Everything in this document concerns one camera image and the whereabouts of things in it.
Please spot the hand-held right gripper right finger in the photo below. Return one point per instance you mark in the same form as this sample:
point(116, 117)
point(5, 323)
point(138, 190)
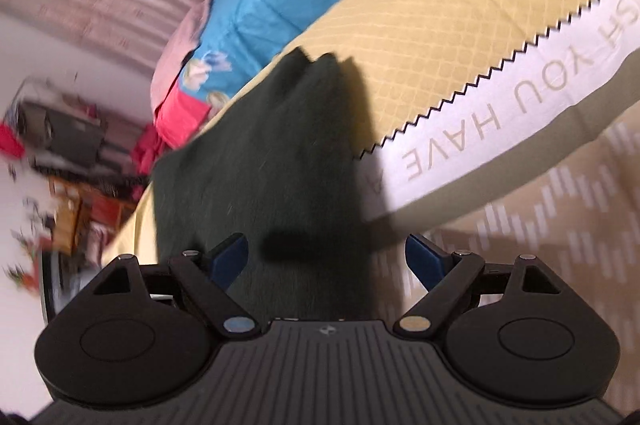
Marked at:
point(422, 260)

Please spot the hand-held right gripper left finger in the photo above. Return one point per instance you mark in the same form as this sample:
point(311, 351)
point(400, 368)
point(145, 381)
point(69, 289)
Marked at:
point(231, 257)

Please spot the dark green knitted garment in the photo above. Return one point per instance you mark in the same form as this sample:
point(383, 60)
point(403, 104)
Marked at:
point(260, 165)

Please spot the red hanging garment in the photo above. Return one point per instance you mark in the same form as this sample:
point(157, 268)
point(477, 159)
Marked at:
point(147, 150)

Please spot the red cloth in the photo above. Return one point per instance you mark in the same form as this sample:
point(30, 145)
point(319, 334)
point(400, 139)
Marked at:
point(185, 120)

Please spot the wooden cabinet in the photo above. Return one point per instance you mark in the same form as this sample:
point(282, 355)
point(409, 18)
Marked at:
point(85, 215)

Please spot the dark cabinet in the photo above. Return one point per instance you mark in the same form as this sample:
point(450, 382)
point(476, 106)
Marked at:
point(65, 135)

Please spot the pink cloth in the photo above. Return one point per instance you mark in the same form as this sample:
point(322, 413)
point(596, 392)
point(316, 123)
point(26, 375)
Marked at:
point(180, 50)

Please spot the beige and yellow patterned bedsheet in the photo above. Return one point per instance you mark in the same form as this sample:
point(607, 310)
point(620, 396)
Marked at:
point(450, 5)

